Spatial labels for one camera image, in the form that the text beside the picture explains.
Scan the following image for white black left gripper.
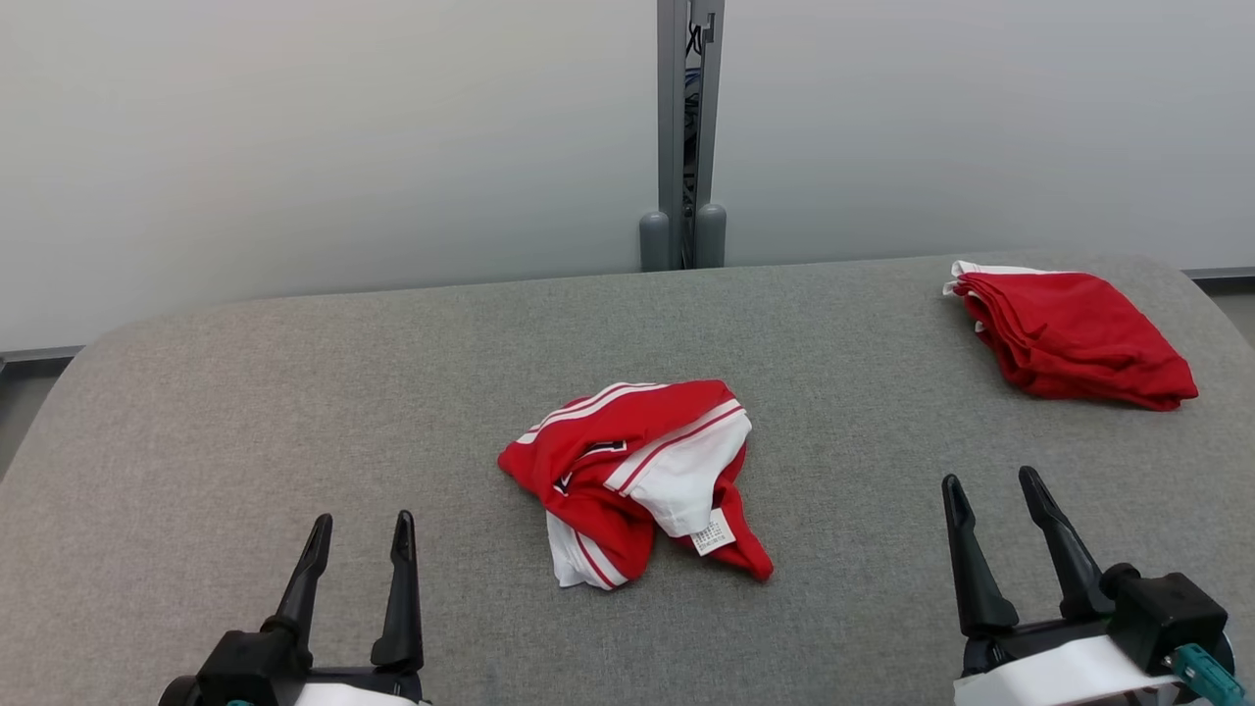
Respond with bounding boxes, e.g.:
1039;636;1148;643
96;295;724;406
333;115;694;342
157;510;432;706

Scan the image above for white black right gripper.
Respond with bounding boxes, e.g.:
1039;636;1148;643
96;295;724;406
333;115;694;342
941;466;1187;706

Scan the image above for red shorts with white stripes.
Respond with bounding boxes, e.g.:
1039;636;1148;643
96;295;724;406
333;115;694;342
943;260;1199;411

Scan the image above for red white sports jersey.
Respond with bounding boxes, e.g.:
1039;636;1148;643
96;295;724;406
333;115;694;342
497;379;776;591

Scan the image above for grey fabric sofa seat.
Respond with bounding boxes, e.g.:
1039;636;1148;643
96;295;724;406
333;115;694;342
0;253;1255;706

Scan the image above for teal right cable connector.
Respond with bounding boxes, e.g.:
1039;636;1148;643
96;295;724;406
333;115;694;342
1167;642;1246;706

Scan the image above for grey rounded post foot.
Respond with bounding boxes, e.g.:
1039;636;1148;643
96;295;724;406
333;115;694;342
639;210;674;274
693;203;728;270

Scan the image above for grey vertical partition post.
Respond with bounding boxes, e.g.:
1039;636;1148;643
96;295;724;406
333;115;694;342
657;0;727;271

